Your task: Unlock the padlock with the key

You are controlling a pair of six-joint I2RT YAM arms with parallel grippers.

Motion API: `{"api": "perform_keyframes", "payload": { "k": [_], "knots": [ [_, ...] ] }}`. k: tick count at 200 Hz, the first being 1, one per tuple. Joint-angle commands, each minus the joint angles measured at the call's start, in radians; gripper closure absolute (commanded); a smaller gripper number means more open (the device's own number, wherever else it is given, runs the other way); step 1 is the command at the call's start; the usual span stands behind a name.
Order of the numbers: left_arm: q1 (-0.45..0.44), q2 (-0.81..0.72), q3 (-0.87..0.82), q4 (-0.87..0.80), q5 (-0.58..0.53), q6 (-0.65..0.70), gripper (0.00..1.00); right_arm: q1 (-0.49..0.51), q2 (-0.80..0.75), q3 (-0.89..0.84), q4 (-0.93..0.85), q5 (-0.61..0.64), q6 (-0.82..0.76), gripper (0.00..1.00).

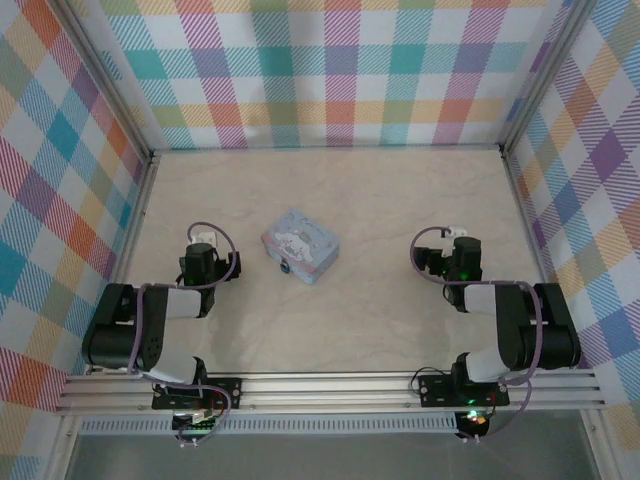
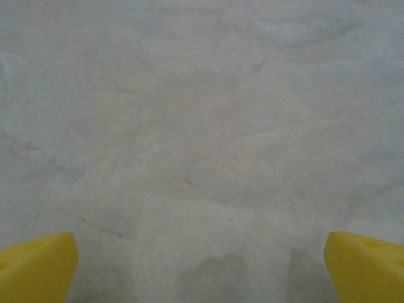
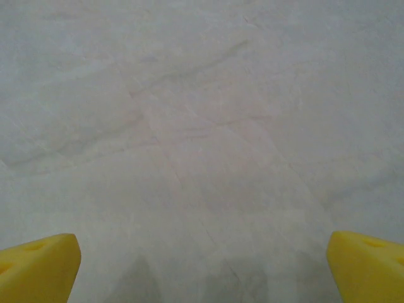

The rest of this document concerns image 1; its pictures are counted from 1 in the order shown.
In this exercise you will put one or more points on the small padlock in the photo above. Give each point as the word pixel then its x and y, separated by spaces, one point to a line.
pixel 284 268

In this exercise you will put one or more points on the light blue cartoon tin box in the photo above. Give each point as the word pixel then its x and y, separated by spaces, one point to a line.
pixel 300 240

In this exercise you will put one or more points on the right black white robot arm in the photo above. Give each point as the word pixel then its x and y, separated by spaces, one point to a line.
pixel 545 340

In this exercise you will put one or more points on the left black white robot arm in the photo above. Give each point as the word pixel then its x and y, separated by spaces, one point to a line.
pixel 120 340

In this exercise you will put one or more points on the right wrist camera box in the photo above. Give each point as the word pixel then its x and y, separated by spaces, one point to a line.
pixel 456 232

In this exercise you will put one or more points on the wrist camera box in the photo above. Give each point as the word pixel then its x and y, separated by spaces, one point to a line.
pixel 205 236
pixel 456 232

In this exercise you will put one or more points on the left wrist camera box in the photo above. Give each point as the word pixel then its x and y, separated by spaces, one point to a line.
pixel 205 236

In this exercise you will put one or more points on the aluminium frame beam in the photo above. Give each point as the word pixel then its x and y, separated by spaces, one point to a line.
pixel 525 215
pixel 325 148
pixel 137 215

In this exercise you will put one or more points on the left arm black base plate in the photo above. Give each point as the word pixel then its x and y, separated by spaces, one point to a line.
pixel 225 387

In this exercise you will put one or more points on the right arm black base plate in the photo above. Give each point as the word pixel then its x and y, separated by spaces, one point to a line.
pixel 435 390

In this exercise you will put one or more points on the aluminium mounting rail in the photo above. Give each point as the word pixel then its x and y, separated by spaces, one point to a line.
pixel 325 390

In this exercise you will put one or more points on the aluminium frame post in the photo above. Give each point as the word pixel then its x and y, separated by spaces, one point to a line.
pixel 542 75
pixel 114 85

